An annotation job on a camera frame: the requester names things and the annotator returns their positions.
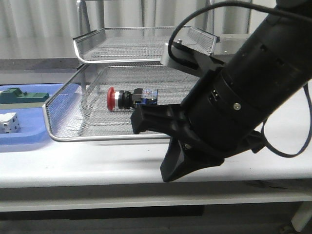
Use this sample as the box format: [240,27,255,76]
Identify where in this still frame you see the grey pleated curtain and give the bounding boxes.
[0,0,312,59]

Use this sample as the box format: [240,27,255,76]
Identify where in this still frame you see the mesh tray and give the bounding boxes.
[73,26,219,63]
[43,61,198,142]

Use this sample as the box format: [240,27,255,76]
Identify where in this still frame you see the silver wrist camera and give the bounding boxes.
[160,42,225,77]

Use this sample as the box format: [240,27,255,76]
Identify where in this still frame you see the grey metal rack frame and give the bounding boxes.
[76,0,221,137]

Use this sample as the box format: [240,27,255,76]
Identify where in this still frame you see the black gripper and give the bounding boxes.
[131,72,264,182]

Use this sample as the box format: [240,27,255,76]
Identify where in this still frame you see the white table leg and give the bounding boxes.
[291,201,312,232]

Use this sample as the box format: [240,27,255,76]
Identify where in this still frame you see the white contact block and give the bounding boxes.
[0,112,20,134]

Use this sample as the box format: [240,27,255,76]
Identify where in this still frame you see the grey stone counter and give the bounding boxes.
[0,31,312,85]

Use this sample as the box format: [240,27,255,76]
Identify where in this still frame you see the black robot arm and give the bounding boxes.
[131,0,312,182]

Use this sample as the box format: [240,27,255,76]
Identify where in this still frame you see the black camera cable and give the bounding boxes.
[167,0,312,158]

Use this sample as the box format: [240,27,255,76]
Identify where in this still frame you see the blue plastic tray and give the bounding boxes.
[0,83,81,153]

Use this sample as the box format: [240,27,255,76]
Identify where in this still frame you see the green terminal block module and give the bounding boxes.
[0,88,50,110]

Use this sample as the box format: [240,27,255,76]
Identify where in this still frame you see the red emergency stop button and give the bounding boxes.
[106,87,158,111]

